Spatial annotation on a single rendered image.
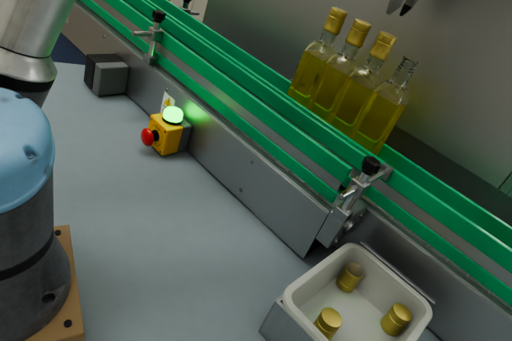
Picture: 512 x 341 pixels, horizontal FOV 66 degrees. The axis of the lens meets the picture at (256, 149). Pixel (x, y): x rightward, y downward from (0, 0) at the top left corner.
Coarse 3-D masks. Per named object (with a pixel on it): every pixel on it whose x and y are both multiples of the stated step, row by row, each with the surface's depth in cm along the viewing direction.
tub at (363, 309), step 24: (336, 264) 68; (360, 264) 70; (288, 288) 57; (312, 288) 65; (336, 288) 70; (360, 288) 71; (384, 288) 68; (408, 288) 66; (288, 312) 55; (312, 312) 64; (360, 312) 67; (384, 312) 69; (432, 312) 63; (312, 336) 53; (336, 336) 62; (360, 336) 63; (384, 336) 65; (408, 336) 57
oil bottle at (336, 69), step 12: (336, 60) 77; (348, 60) 76; (324, 72) 79; (336, 72) 77; (348, 72) 76; (324, 84) 79; (336, 84) 78; (312, 96) 82; (324, 96) 80; (336, 96) 79; (312, 108) 82; (324, 108) 81
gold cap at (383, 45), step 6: (378, 36) 72; (384, 36) 70; (390, 36) 71; (378, 42) 71; (384, 42) 71; (390, 42) 71; (372, 48) 73; (378, 48) 72; (384, 48) 71; (390, 48) 71; (372, 54) 73; (378, 54) 72; (384, 54) 72; (384, 60) 72
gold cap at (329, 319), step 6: (324, 312) 59; (330, 312) 60; (336, 312) 60; (318, 318) 59; (324, 318) 58; (330, 318) 59; (336, 318) 59; (318, 324) 59; (324, 324) 58; (330, 324) 58; (336, 324) 58; (324, 330) 58; (330, 330) 58; (336, 330) 59; (330, 336) 59
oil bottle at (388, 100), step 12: (384, 84) 72; (396, 84) 71; (372, 96) 73; (384, 96) 72; (396, 96) 70; (408, 96) 73; (372, 108) 74; (384, 108) 72; (396, 108) 71; (360, 120) 76; (372, 120) 74; (384, 120) 72; (396, 120) 75; (360, 132) 76; (372, 132) 75; (384, 132) 74; (360, 144) 77; (372, 144) 75
